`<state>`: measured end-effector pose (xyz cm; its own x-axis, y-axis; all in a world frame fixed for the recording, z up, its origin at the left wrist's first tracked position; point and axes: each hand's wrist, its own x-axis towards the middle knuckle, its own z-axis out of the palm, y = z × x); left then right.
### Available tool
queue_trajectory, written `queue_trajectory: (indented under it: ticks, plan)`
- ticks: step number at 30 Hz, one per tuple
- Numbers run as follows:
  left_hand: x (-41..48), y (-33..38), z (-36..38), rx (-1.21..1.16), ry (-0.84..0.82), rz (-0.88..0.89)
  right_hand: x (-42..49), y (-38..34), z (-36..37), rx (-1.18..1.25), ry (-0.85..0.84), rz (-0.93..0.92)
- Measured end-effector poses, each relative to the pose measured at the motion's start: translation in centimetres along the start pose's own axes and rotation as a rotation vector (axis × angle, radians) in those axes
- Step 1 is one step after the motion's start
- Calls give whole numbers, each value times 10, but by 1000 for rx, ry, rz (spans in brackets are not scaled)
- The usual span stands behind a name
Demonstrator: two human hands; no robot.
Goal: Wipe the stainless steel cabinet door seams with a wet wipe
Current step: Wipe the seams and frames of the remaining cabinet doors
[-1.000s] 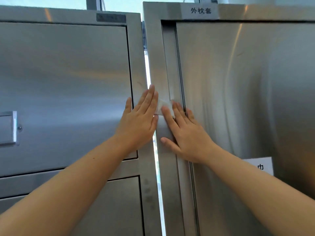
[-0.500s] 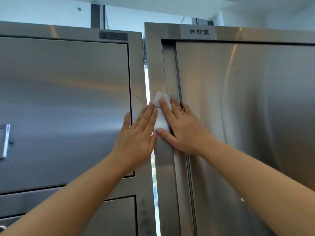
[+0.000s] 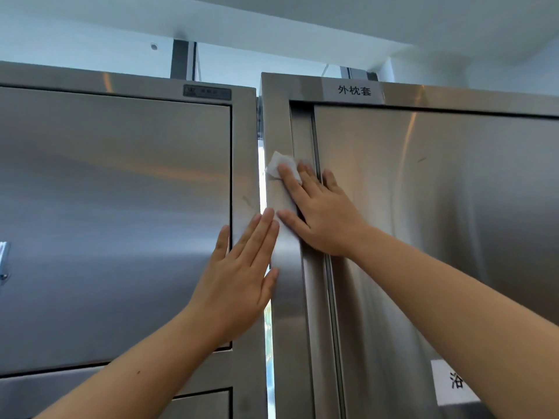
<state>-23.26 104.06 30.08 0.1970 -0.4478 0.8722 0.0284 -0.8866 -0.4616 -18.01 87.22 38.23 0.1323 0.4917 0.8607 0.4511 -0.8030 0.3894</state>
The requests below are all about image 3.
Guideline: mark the person's left hand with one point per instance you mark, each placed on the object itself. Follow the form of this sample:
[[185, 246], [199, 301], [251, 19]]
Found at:
[[236, 292]]

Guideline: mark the person's right hand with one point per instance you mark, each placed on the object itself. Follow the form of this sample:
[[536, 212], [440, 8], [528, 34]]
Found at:
[[332, 222]]

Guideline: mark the white wet wipe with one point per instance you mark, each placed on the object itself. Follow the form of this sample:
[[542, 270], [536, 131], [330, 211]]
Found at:
[[277, 161]]

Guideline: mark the person's left forearm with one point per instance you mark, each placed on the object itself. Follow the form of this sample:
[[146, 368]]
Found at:
[[131, 379]]

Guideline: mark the person's right forearm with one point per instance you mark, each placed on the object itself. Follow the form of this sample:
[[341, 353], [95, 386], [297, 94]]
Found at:
[[458, 309]]

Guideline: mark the stainless steel cabinet body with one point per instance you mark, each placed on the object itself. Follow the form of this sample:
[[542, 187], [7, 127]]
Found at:
[[244, 170]]

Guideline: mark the steel linen shelf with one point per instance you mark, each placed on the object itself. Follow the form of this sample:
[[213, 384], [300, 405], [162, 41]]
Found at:
[[279, 126]]

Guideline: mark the white paper label pillowcase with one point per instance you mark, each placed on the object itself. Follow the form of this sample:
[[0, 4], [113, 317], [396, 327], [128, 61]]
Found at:
[[332, 98]]

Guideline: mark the white paper label bath towel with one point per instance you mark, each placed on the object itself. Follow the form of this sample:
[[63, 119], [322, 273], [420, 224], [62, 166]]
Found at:
[[441, 388]]

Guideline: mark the dark window frame post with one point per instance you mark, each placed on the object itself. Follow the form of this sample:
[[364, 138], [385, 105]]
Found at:
[[360, 75], [179, 61]]

